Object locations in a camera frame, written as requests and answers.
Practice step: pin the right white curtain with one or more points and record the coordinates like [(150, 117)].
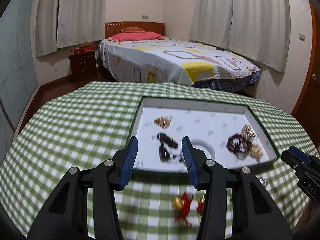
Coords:
[(256, 29)]

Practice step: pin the green checkered tablecloth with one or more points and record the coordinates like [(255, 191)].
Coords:
[(85, 127)]

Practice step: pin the gold ingot red knot charm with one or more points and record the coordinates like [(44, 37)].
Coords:
[(200, 205)]

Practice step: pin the wall light switch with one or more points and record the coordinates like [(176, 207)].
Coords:
[(301, 37)]

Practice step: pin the white jade bangle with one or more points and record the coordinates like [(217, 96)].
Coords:
[(205, 147)]

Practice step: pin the dark wooden nightstand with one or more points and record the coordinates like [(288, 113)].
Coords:
[(83, 66)]

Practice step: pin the white curtain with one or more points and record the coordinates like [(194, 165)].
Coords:
[(67, 23), (256, 29)]

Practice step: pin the brown wooden door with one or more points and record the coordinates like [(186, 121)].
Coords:
[(306, 110)]

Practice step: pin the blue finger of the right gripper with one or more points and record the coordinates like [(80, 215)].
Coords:
[(293, 162), (297, 153)]

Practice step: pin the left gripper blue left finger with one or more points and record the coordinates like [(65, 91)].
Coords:
[(131, 152)]

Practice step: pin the orange cushion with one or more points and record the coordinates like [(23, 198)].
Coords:
[(133, 30)]

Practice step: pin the green jewelry tray box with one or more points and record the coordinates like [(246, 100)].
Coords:
[(161, 123)]

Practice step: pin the silver rhinestone hair clip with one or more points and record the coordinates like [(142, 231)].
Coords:
[(263, 182)]

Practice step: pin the bed with patterned sheet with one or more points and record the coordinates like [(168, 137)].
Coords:
[(180, 62)]

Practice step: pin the frosted glass wardrobe door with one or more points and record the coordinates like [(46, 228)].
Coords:
[(18, 76)]

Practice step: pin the gold charm red knot tassel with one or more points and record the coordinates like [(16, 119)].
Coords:
[(182, 205)]

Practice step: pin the red items on nightstand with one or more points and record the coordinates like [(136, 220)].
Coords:
[(84, 48)]

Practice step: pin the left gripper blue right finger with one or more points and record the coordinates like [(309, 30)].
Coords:
[(187, 150)]

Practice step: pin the pearl gold brooch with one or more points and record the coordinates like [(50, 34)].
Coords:
[(248, 132)]

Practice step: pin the left white curtain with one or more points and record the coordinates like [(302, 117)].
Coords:
[(67, 23)]

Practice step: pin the pink pillow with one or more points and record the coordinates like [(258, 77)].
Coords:
[(123, 37)]

